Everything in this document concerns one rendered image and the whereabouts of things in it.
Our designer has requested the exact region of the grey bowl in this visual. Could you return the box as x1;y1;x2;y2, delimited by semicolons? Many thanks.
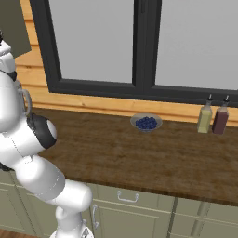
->
129;112;164;134

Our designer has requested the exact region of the silver drawer handle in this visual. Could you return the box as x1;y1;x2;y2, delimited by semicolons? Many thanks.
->
116;190;140;204

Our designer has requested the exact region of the yellow oil bottle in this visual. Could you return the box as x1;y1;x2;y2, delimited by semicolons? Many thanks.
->
196;94;214;135

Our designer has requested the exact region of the olive wall cupboard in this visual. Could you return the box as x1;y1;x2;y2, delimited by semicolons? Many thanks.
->
0;0;33;59

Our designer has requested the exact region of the dark red sauce bottle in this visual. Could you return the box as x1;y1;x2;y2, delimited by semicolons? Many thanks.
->
211;95;231;136

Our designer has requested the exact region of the heap of blueberries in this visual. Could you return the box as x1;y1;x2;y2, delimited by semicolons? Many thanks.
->
135;115;158;130

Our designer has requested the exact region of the silver bar handle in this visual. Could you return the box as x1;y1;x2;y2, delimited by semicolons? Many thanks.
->
190;201;213;238

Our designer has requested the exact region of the olive cupboard door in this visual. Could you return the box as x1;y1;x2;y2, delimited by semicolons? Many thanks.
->
89;199;175;238
0;169;60;238

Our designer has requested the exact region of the olive cupboard front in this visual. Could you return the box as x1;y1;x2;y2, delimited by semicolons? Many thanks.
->
169;196;238;238

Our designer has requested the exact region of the silver cupboard door handle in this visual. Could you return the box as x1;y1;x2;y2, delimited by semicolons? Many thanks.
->
91;204;101;231

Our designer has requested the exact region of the dark framed window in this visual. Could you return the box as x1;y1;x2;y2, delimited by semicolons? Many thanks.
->
29;0;238;109

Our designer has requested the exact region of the olive drawer front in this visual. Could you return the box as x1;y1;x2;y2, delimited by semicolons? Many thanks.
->
86;182;177;212

